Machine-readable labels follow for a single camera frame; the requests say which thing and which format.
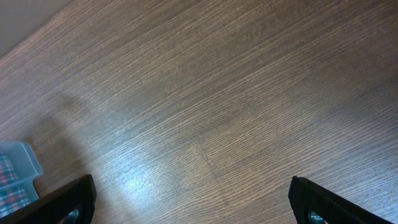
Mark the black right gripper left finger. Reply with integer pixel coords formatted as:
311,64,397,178
1,174,96,224

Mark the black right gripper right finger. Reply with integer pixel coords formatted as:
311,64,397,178
288,176,392,224

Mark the red navy plaid cloth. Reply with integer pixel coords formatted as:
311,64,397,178
1,150,31,218

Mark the clear plastic storage bin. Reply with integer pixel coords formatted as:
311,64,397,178
1,141,43,203

